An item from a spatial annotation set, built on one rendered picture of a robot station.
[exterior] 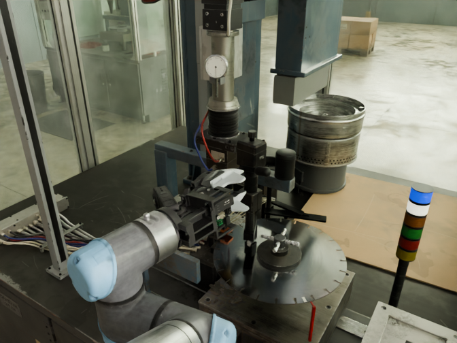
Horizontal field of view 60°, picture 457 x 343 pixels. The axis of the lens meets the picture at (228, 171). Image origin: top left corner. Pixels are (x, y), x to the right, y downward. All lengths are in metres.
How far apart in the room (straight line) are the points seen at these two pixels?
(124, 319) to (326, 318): 0.55
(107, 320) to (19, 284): 0.77
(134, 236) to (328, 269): 0.55
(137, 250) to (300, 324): 0.53
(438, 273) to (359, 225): 0.31
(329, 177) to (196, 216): 1.09
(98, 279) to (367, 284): 0.91
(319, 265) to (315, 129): 0.67
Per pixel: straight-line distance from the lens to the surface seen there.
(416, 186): 0.98
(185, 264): 0.95
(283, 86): 1.20
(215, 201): 0.66
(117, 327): 0.65
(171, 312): 0.61
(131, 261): 0.59
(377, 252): 1.44
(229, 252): 1.03
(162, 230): 0.61
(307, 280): 0.97
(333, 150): 1.58
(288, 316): 1.02
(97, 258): 0.57
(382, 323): 0.99
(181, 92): 2.40
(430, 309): 1.30
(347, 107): 1.75
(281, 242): 0.99
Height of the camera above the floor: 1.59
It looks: 27 degrees down
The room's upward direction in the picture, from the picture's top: straight up
